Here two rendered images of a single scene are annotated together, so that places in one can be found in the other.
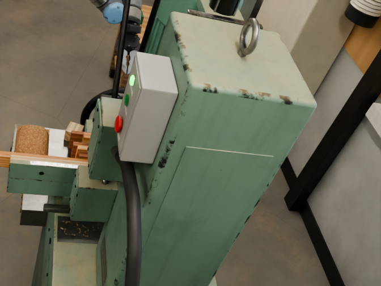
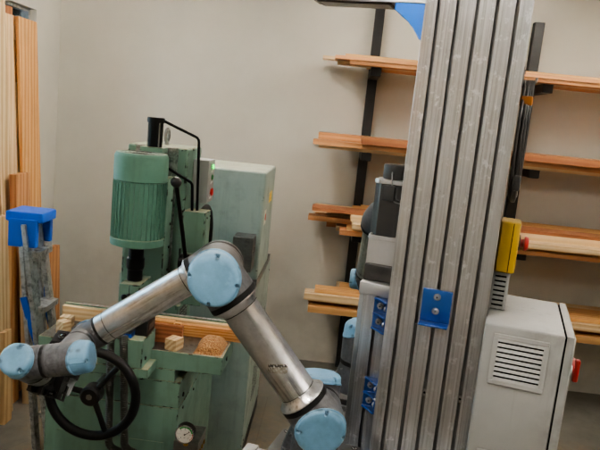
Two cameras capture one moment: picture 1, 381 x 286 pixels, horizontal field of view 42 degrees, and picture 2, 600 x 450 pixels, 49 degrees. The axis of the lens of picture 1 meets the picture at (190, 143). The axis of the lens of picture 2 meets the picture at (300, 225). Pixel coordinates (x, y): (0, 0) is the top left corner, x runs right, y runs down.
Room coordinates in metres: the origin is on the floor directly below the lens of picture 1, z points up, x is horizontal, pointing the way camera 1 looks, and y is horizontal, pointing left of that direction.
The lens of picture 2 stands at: (2.67, 1.59, 1.67)
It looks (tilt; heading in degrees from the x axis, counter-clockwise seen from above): 9 degrees down; 208
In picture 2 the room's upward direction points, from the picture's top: 6 degrees clockwise
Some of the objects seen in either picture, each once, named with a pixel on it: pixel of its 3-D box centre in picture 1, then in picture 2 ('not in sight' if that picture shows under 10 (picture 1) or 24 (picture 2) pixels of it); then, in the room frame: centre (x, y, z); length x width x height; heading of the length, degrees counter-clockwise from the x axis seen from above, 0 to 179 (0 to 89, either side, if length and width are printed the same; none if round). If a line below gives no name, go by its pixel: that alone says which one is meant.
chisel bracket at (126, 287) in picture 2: not in sight; (136, 291); (1.00, 0.09, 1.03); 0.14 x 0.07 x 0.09; 25
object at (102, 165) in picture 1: (113, 140); (196, 230); (0.76, 0.15, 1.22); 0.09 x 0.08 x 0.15; 25
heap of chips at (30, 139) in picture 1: (33, 139); (212, 342); (0.97, 0.41, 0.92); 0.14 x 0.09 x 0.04; 25
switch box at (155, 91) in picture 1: (144, 109); (203, 179); (0.67, 0.09, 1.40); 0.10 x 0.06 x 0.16; 25
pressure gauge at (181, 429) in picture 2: not in sight; (186, 435); (1.10, 0.43, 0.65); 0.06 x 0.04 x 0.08; 115
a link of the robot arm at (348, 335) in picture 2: not in sight; (362, 338); (0.75, 0.84, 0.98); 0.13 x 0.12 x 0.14; 115
